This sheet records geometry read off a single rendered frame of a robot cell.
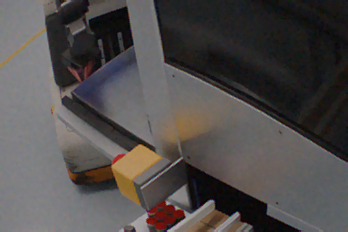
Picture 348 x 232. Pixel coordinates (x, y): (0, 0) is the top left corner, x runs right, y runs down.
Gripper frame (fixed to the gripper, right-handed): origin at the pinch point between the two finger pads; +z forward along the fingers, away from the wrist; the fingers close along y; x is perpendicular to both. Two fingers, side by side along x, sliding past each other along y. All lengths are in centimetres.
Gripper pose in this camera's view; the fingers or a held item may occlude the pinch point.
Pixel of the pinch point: (85, 82)
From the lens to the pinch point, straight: 153.2
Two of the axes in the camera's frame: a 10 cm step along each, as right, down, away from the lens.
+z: 1.5, 7.5, 6.4
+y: 7.0, 3.8, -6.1
